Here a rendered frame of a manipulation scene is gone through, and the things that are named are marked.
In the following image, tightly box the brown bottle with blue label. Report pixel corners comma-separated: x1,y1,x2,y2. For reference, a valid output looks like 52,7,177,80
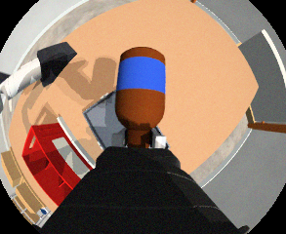
115,47,166,148

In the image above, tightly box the red crate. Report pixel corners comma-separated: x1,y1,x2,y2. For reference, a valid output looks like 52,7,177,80
21,123,92,206

